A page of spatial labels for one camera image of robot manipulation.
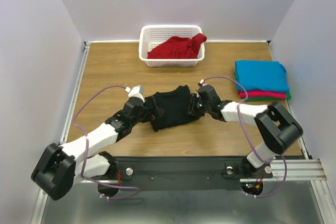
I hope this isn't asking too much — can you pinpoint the black t shirt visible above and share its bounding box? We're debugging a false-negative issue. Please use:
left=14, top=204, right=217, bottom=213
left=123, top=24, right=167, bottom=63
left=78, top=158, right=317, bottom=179
left=145, top=85, right=204, bottom=132

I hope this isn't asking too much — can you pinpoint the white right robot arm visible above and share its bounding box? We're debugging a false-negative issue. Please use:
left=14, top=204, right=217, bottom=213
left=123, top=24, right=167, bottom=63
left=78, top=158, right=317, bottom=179
left=187, top=85, right=303, bottom=178

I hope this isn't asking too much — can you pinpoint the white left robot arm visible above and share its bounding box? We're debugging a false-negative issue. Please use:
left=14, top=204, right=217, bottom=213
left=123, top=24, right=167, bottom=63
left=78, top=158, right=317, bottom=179
left=31, top=97, right=164, bottom=200

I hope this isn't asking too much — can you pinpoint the folded pink t shirt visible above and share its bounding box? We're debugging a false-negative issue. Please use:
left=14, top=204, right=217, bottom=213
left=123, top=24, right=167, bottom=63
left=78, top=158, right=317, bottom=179
left=247, top=90, right=291, bottom=100

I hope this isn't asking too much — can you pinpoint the red t shirt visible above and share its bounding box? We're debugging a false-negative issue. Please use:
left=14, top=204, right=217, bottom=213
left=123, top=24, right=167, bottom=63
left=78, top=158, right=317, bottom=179
left=148, top=33, right=207, bottom=59

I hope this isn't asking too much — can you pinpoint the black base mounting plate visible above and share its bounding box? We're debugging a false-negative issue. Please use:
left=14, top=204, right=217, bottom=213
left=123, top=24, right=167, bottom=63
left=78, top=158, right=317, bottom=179
left=86, top=155, right=274, bottom=193

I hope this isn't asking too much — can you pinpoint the folded blue t shirt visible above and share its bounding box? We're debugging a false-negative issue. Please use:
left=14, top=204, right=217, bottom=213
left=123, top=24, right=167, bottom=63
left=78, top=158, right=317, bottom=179
left=235, top=60, right=290, bottom=93

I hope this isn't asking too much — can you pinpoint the white plastic basket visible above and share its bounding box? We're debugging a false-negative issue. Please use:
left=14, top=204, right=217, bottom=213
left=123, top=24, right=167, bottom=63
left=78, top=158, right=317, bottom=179
left=139, top=25, right=207, bottom=67

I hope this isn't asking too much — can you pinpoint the folded green t shirt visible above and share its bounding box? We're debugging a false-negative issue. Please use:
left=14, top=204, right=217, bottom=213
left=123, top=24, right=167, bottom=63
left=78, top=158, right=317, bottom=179
left=246, top=90, right=291, bottom=102

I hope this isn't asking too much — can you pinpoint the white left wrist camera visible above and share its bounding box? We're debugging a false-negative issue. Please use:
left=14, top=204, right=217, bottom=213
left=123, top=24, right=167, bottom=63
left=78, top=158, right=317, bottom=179
left=125, top=85, right=144, bottom=100

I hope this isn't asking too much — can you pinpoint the aluminium frame rail left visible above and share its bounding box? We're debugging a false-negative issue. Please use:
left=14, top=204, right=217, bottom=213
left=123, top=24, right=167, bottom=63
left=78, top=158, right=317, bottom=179
left=58, top=41, right=91, bottom=145

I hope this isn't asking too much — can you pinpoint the aluminium frame rail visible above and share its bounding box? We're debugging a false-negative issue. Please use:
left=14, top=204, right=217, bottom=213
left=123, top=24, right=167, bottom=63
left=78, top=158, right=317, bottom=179
left=270, top=100, right=329, bottom=182
left=58, top=41, right=91, bottom=145

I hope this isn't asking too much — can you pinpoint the aluminium frame rail right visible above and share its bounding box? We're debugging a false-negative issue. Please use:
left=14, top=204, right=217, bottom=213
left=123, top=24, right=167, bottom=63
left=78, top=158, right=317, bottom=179
left=270, top=100, right=329, bottom=182

